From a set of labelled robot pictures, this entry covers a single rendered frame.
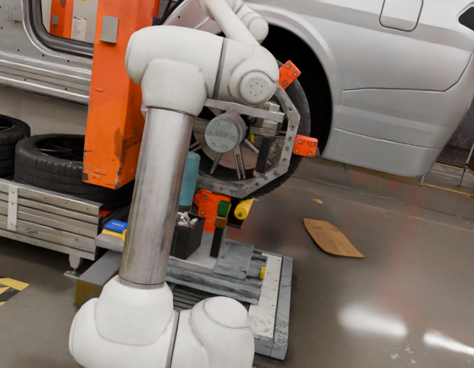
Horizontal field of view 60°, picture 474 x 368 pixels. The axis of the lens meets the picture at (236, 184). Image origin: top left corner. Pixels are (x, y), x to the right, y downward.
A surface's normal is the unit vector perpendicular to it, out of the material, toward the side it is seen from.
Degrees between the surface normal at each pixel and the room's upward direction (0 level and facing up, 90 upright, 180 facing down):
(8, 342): 0
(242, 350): 74
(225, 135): 90
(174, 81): 81
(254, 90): 103
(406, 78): 90
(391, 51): 90
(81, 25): 90
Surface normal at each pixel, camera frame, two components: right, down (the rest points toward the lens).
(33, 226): -0.15, 0.26
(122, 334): 0.06, -0.01
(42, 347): 0.19, -0.94
